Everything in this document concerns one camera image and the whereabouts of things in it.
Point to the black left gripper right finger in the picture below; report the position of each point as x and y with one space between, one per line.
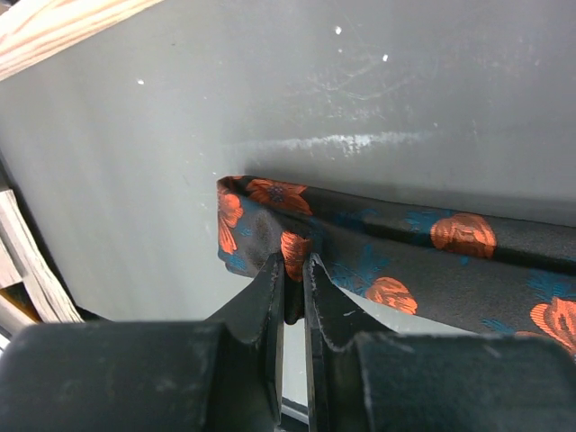
341 340

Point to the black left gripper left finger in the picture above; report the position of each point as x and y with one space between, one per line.
240 354

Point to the black orange floral tie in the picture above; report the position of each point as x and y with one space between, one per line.
469 271

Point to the wooden compartment tray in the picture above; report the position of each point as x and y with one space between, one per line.
32 31

